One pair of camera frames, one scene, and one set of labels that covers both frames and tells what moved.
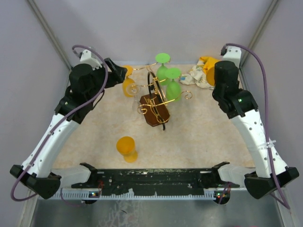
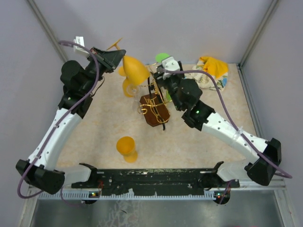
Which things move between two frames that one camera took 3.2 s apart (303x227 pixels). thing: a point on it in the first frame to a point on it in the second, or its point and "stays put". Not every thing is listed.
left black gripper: (117, 74) to (109, 59)
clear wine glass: (134, 89) stays put
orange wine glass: (210, 75) to (136, 73)
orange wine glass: (125, 145) stays put
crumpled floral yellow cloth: (197, 74) stays put
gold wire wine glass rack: (153, 105) stays put
